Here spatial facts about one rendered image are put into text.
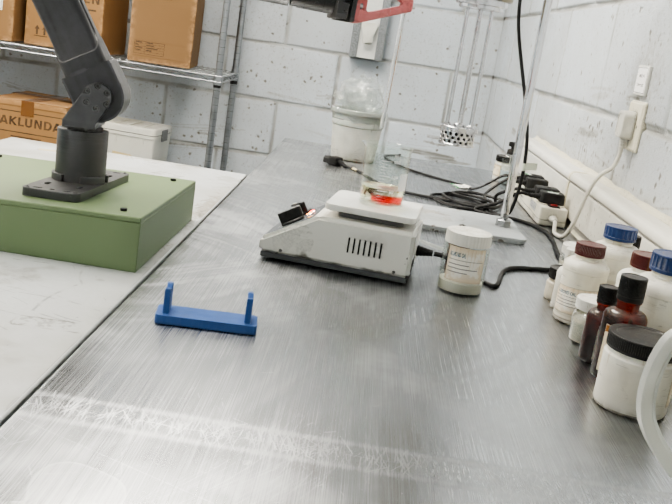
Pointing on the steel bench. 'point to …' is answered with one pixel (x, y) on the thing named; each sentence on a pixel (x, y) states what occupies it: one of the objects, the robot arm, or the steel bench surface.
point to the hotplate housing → (349, 245)
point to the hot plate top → (346, 201)
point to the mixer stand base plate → (433, 220)
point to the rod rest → (199, 318)
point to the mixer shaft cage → (455, 134)
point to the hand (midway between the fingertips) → (405, 4)
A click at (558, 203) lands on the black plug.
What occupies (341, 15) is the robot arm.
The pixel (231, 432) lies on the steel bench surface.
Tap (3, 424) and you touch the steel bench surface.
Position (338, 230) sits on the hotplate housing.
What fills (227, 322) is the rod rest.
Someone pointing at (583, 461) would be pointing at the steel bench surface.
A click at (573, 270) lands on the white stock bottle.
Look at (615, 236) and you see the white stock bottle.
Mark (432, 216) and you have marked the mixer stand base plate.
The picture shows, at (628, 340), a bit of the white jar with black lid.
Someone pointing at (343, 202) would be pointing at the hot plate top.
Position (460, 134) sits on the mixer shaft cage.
